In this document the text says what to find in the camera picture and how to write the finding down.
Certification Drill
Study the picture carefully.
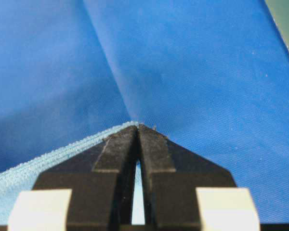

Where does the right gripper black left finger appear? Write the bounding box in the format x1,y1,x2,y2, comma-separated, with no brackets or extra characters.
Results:
7,126,138,231

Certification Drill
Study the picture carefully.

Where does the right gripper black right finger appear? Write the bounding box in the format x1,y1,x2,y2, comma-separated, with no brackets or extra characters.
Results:
135,124,261,231

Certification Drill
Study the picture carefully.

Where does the light blue towel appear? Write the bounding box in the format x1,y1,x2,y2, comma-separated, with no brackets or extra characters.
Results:
0,121,139,225

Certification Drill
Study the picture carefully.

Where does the blue table cloth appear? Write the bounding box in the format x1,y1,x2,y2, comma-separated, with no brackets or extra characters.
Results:
0,0,289,223

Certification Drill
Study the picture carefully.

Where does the green backdrop sheet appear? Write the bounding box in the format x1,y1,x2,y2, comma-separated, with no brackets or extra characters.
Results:
265,0,289,52

